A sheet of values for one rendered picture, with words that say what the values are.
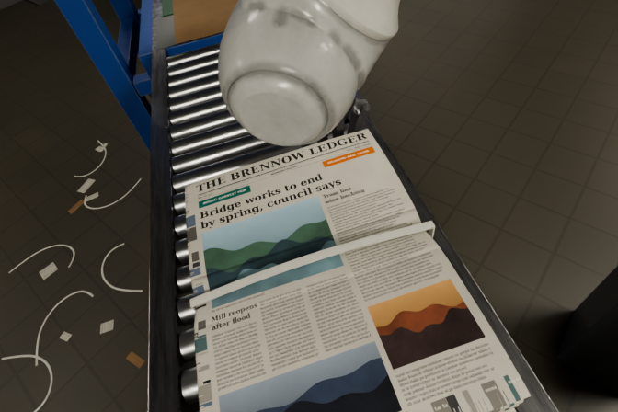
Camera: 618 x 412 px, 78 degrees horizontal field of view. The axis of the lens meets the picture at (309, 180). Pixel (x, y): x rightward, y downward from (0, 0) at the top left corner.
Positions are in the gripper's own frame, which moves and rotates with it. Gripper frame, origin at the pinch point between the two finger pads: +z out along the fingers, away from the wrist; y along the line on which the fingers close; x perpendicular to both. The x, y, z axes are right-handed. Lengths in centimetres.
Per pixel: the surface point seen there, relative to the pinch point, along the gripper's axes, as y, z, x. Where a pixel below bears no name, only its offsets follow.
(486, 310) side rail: 15.5, 13.0, -25.2
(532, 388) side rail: 15.1, 13.0, -36.6
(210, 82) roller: -20, 14, 62
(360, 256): -3.4, -9.8, -21.8
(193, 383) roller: -31.2, 13.1, -21.1
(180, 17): -27, 13, 113
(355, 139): 2.8, -10.2, -3.9
